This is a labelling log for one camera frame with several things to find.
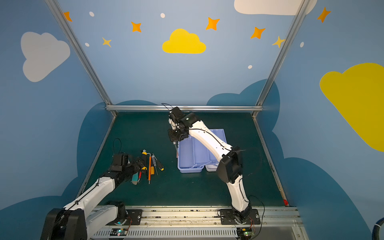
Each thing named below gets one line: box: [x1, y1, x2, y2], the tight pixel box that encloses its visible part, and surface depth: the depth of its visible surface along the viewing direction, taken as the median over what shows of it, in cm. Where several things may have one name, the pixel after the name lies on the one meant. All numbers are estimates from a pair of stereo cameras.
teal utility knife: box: [131, 171, 139, 185], surface depth 87 cm
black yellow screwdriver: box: [152, 153, 165, 171], surface depth 94 cm
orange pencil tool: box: [147, 153, 152, 185], surface depth 92 cm
